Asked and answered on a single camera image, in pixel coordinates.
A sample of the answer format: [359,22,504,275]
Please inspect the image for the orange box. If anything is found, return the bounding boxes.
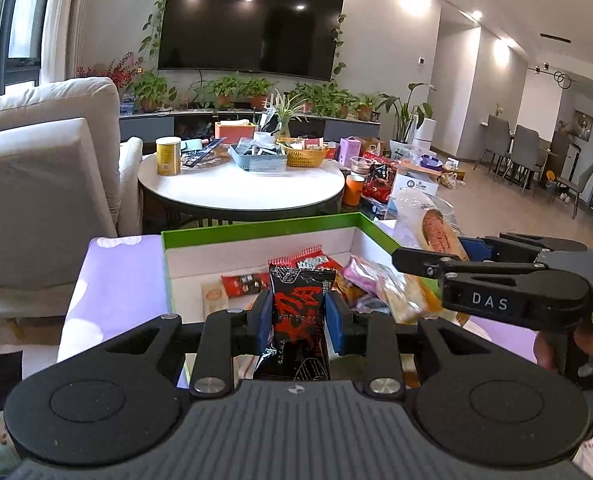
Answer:
[214,121,256,145]

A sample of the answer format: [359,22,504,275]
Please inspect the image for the black and red snack packet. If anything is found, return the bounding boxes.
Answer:
[253,255,337,381]

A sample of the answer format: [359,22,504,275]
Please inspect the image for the white air purifier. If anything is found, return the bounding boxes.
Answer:
[413,117,436,154]

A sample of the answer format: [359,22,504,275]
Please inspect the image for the red flower plant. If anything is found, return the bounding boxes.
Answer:
[76,52,145,89]

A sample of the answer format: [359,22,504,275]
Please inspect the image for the tall leafy floor plant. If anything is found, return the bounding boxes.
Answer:
[376,82,435,144]

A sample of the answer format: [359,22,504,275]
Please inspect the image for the round white table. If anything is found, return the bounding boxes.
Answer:
[137,159,346,222]

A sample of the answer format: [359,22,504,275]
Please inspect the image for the framed wall picture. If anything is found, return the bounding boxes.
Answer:
[573,110,593,141]

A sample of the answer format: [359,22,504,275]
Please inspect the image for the pink snack packet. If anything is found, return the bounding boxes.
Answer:
[341,255,398,302]

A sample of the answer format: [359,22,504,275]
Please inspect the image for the orange cup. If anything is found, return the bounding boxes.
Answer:
[345,175,365,206]

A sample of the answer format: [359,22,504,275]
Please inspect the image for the black wall television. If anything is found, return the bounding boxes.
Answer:
[157,0,345,82]

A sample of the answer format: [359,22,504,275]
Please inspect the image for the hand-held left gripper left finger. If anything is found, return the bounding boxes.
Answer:
[94,290,273,396]

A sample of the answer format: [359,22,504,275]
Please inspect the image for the beige snack packet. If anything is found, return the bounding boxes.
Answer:
[201,282,230,317]

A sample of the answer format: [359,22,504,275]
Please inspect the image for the grey-blue plastic basket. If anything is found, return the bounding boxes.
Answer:
[229,142,288,174]

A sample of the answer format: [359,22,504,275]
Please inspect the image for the yellow wicker basket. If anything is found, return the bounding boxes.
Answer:
[281,142,330,169]

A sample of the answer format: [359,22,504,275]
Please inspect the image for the dark packets on woven mat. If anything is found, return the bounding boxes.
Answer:
[181,140,233,169]

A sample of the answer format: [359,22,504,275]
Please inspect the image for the red snack bag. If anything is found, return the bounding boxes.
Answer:
[361,162,400,204]

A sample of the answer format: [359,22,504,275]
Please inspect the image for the row of green potted plants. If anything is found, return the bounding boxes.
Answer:
[126,72,382,122]

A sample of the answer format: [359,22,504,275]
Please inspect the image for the red sausage stick packet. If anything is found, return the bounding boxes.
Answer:
[221,272,272,297]

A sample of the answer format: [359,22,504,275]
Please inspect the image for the red zigzag-edged snack packet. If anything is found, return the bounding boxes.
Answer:
[269,245,345,282]

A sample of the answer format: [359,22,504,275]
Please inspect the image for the black framed window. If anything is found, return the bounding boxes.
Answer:
[0,0,60,99]

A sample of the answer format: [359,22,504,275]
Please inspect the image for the beige sofa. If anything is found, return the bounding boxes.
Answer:
[0,76,144,318]

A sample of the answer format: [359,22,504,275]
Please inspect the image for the blue and white cardboard box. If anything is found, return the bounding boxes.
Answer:
[391,167,443,202]

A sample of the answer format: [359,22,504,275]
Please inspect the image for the yellow bread snack packet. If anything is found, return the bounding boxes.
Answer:
[376,270,445,324]

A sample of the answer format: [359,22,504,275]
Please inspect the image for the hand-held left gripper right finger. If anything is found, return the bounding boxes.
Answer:
[325,291,494,396]

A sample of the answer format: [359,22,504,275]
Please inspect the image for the pink box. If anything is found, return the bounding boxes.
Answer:
[339,137,362,166]

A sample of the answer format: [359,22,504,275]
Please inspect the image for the grey television cabinet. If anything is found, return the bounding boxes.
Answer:
[119,110,382,144]

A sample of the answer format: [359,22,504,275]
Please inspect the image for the ring ceiling lamp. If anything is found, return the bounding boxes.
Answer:
[529,61,580,89]

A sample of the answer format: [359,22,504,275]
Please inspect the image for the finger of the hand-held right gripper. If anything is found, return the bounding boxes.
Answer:
[459,232,589,263]
[392,246,482,278]

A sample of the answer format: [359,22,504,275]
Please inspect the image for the yellow can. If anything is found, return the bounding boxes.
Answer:
[155,136,183,177]

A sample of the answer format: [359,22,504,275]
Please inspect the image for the grey dining chair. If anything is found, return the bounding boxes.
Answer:
[557,162,593,219]
[507,125,548,192]
[480,115,513,162]

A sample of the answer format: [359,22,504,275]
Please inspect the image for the green cardboard box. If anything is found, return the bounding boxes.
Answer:
[161,212,457,392]

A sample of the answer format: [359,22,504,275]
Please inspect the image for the spider plant in glass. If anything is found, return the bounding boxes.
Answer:
[264,89,307,141]

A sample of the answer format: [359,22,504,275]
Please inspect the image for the clear bag with bread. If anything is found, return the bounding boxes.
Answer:
[393,187,469,261]

